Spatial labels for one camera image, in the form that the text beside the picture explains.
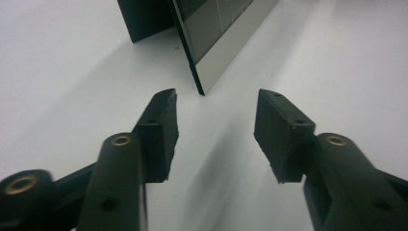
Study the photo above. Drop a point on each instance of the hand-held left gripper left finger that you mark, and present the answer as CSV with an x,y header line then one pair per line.
x,y
157,144

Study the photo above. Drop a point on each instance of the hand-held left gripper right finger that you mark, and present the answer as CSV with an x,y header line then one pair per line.
x,y
282,141

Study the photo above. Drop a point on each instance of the white paper sheet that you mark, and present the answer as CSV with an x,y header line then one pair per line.
x,y
48,80

